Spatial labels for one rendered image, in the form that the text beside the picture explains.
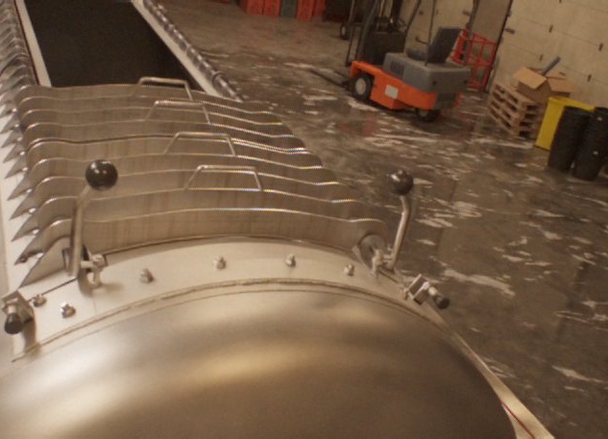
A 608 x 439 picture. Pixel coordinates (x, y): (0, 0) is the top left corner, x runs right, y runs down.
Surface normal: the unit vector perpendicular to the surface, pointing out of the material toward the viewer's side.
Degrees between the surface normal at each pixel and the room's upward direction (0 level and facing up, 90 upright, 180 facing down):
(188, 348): 31
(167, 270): 13
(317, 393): 65
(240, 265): 3
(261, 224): 90
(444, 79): 90
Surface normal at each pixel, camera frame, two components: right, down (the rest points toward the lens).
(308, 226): 0.36, 0.44
